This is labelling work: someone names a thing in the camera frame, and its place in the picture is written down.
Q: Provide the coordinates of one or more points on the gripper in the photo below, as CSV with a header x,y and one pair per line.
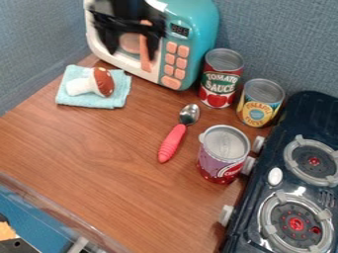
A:
x,y
132,24

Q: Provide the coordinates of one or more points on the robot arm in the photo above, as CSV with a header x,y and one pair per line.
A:
x,y
128,8

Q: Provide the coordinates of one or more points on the light blue cloth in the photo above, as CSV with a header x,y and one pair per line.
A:
x,y
119,90

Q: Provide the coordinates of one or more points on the brown and white toy mushroom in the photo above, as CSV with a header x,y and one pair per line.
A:
x,y
102,81

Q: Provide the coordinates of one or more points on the teal toy microwave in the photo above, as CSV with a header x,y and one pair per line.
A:
x,y
193,39

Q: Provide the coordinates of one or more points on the red tomato can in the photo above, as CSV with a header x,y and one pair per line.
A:
x,y
220,82

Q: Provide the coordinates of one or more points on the yellow can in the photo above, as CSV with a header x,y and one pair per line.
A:
x,y
259,105

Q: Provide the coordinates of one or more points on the purple and red can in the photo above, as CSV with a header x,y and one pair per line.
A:
x,y
222,154

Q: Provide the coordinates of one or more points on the dark blue toy stove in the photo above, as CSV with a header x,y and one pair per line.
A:
x,y
299,171

